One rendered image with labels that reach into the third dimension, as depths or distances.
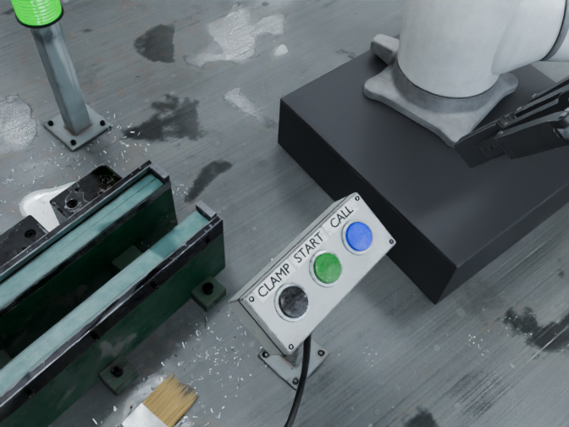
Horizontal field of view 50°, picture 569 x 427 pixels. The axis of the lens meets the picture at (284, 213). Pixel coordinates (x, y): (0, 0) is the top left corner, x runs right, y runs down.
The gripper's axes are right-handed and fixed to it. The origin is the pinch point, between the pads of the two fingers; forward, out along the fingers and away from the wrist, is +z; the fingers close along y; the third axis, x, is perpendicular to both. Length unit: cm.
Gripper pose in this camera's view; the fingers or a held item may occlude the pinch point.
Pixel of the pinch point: (489, 141)
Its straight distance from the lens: 62.0
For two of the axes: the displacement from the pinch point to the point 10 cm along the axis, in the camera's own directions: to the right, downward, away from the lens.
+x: 6.3, 7.7, 1.0
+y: -6.7, 6.0, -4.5
